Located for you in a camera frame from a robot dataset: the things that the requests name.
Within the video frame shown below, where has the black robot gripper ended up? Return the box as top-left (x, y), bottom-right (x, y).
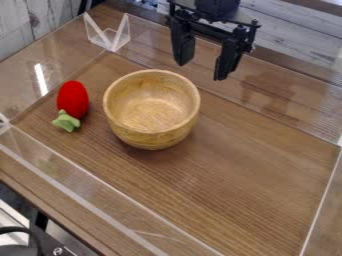
top-left (168, 0), bottom-right (261, 81)

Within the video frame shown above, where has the black cable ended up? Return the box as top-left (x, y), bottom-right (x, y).
top-left (0, 225), bottom-right (45, 256)

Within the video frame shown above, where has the clear acrylic tray enclosure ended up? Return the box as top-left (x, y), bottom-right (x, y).
top-left (0, 18), bottom-right (342, 256)

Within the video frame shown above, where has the red felt strawberry toy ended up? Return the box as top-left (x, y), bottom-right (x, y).
top-left (53, 80), bottom-right (90, 132)

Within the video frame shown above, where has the black table leg bracket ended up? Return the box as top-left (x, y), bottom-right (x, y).
top-left (30, 210), bottom-right (78, 256)

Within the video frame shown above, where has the light wooden bowl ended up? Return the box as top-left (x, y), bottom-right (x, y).
top-left (103, 69), bottom-right (201, 150)

